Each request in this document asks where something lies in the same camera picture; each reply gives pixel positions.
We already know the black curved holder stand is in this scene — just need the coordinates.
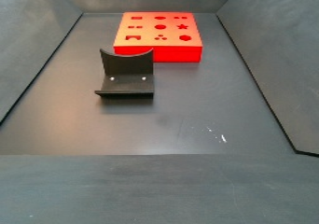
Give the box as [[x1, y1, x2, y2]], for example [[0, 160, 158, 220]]
[[95, 49, 155, 97]]

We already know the red shape-sorting block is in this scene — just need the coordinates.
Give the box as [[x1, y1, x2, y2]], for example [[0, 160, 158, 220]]
[[113, 12, 203, 63]]

